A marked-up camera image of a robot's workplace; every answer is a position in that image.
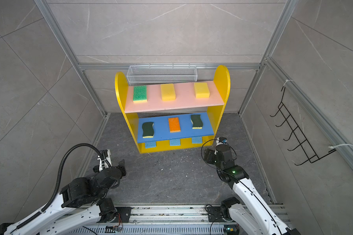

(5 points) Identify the blue sponge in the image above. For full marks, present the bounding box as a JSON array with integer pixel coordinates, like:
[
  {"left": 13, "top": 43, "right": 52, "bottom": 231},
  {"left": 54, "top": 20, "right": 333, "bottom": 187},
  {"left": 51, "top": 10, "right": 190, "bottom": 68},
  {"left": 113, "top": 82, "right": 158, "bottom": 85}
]
[
  {"left": 169, "top": 139, "right": 181, "bottom": 146},
  {"left": 145, "top": 142, "right": 156, "bottom": 149},
  {"left": 191, "top": 137, "right": 203, "bottom": 144}
]

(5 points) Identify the dark green scourer sponge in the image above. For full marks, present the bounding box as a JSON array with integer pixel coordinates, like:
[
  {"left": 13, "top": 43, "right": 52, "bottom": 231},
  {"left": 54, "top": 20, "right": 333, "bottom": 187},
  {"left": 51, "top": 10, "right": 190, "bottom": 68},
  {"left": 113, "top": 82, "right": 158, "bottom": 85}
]
[
  {"left": 190, "top": 114, "right": 204, "bottom": 129},
  {"left": 142, "top": 122, "right": 155, "bottom": 138}
]

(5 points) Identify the orange sponge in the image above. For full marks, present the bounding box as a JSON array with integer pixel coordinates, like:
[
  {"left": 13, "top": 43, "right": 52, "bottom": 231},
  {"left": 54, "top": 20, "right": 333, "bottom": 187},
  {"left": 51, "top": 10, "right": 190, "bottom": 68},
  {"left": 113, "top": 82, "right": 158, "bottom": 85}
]
[{"left": 168, "top": 117, "right": 181, "bottom": 133}]

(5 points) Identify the yellow sponge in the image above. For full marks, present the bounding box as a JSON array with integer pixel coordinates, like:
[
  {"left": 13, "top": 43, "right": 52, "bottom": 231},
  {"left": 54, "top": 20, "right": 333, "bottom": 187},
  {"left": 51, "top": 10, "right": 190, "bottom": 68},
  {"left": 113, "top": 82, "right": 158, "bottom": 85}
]
[
  {"left": 160, "top": 83, "right": 176, "bottom": 101},
  {"left": 194, "top": 82, "right": 210, "bottom": 99}
]

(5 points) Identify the bright green sponge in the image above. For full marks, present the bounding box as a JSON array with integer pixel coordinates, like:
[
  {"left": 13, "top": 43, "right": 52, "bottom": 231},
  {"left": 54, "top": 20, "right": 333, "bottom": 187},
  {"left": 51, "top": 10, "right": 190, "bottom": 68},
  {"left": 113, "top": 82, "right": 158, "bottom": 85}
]
[{"left": 133, "top": 86, "right": 148, "bottom": 103}]

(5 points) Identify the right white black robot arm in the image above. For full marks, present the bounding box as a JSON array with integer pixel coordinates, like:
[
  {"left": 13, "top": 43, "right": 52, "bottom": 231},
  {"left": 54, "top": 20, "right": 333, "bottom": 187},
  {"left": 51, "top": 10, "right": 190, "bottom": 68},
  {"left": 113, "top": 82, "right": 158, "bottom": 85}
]
[{"left": 201, "top": 142, "right": 300, "bottom": 235}]

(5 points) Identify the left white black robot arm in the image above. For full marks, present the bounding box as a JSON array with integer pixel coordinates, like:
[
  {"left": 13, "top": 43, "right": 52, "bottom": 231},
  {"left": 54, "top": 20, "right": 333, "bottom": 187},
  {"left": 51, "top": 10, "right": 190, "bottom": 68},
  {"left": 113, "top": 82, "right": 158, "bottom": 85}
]
[{"left": 0, "top": 160, "right": 126, "bottom": 235}]

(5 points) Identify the pink upper shelf board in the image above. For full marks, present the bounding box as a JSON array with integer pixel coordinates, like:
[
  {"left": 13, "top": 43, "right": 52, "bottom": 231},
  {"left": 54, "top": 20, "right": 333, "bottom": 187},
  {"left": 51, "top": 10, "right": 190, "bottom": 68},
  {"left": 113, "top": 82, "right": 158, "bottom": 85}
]
[{"left": 124, "top": 81, "right": 225, "bottom": 113}]

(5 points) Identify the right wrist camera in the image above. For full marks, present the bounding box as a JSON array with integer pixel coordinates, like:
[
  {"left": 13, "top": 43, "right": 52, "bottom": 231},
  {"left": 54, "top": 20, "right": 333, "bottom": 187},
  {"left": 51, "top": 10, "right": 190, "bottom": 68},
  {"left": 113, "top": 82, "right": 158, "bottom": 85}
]
[{"left": 216, "top": 137, "right": 227, "bottom": 146}]

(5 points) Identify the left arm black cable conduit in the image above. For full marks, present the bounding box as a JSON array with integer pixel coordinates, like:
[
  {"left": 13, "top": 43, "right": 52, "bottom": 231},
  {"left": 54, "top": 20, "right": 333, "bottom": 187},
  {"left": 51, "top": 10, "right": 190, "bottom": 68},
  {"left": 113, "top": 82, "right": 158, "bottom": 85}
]
[{"left": 14, "top": 143, "right": 106, "bottom": 230}]

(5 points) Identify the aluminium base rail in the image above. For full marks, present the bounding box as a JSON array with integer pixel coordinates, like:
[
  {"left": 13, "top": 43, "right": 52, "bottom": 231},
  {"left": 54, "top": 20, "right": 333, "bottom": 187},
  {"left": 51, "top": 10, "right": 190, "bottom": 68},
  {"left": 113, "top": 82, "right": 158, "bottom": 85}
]
[{"left": 45, "top": 204, "right": 292, "bottom": 235}]

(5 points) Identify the yellow shelf unit frame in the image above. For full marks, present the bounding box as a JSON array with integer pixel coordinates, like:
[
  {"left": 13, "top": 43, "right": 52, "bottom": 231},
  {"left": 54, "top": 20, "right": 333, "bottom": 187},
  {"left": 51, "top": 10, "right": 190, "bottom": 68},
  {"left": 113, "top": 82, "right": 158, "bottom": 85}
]
[{"left": 115, "top": 65, "right": 231, "bottom": 154}]

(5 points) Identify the black wall hook rack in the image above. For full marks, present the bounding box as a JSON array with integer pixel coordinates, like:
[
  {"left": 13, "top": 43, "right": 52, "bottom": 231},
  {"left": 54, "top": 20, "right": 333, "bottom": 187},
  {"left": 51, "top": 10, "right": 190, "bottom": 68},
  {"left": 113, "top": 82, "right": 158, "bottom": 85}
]
[{"left": 270, "top": 87, "right": 337, "bottom": 166}]

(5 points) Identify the white wire mesh basket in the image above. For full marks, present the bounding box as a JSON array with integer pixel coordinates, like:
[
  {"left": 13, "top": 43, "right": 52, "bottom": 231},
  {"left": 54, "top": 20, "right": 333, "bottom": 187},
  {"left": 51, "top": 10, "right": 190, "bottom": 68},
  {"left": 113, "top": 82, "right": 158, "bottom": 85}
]
[{"left": 126, "top": 65, "right": 198, "bottom": 85}]

